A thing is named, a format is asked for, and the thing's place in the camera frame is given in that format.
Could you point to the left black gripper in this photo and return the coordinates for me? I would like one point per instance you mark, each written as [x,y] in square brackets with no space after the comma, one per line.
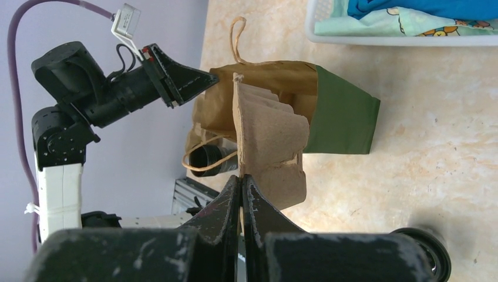
[158,77]

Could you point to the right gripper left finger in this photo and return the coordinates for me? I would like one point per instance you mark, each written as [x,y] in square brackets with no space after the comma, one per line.
[202,249]

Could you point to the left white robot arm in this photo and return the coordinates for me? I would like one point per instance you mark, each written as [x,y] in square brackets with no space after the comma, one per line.
[87,98]

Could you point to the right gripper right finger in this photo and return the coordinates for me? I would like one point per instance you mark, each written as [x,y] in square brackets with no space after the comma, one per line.
[279,250]

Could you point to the white plastic basket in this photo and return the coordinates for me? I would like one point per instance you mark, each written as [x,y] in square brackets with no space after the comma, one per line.
[319,10]

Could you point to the green brown paper bag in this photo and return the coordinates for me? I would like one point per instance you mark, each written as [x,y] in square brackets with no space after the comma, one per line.
[342,117]

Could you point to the light green cloth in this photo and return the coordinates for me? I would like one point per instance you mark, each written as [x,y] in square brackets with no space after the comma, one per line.
[398,22]

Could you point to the dark coffee cup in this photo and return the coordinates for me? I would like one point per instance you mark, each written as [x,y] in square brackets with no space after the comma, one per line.
[210,154]
[435,248]

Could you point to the blue cloth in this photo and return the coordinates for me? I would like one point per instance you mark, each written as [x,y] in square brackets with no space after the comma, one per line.
[481,10]

